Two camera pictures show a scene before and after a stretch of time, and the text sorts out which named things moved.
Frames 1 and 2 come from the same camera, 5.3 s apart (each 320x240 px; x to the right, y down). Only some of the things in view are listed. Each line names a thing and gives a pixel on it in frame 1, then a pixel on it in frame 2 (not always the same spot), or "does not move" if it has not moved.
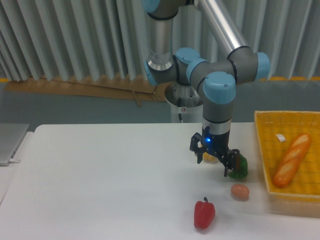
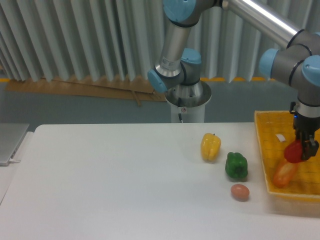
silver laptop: x=11 y=136 does not move
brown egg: x=239 y=192 does not move
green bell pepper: x=241 y=167 does not move
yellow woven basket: x=277 y=131 does not move
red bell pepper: x=204 y=213 -> x=292 y=152
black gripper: x=218 y=143 -> x=306 y=126
